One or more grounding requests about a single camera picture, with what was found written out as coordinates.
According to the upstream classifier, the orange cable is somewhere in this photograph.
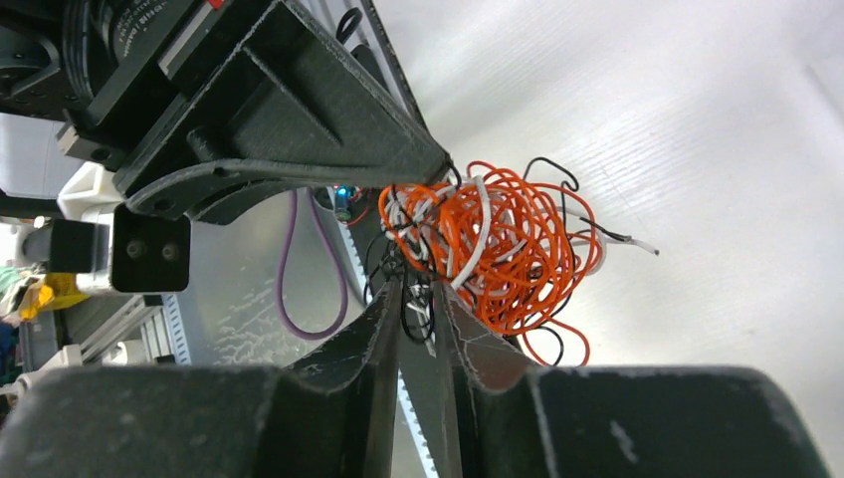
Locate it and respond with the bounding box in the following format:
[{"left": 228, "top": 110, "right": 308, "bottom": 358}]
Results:
[{"left": 377, "top": 159, "right": 604, "bottom": 367}]

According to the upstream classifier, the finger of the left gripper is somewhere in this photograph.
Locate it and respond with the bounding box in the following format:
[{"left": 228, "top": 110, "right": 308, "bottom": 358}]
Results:
[
  {"left": 124, "top": 176, "right": 312, "bottom": 226},
  {"left": 114, "top": 1, "right": 448, "bottom": 198}
]

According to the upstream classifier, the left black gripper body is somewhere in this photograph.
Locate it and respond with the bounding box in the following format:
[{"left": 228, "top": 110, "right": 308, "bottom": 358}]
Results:
[{"left": 1, "top": 1, "right": 278, "bottom": 172}]

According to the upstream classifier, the white cable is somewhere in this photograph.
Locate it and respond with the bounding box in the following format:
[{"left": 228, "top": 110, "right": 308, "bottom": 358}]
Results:
[{"left": 383, "top": 174, "right": 661, "bottom": 318}]

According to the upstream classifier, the black cable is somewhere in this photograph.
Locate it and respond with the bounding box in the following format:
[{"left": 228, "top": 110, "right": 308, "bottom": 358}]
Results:
[{"left": 362, "top": 155, "right": 634, "bottom": 367}]

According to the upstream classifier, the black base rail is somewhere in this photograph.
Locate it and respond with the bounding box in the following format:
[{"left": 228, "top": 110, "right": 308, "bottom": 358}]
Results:
[{"left": 324, "top": 0, "right": 427, "bottom": 275}]

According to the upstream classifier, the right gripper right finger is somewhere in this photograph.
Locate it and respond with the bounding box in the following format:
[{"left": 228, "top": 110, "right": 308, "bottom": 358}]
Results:
[{"left": 434, "top": 284, "right": 828, "bottom": 477}]

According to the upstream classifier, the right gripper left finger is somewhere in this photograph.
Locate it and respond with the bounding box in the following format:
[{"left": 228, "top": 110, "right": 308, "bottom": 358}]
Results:
[{"left": 1, "top": 283, "right": 402, "bottom": 477}]

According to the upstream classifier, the aluminium frame rail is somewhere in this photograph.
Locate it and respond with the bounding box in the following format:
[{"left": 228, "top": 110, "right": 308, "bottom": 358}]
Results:
[{"left": 19, "top": 293, "right": 192, "bottom": 384}]

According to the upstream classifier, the white slotted cable duct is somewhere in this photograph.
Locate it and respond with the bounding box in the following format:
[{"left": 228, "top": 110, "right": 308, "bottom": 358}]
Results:
[{"left": 313, "top": 188, "right": 439, "bottom": 477}]

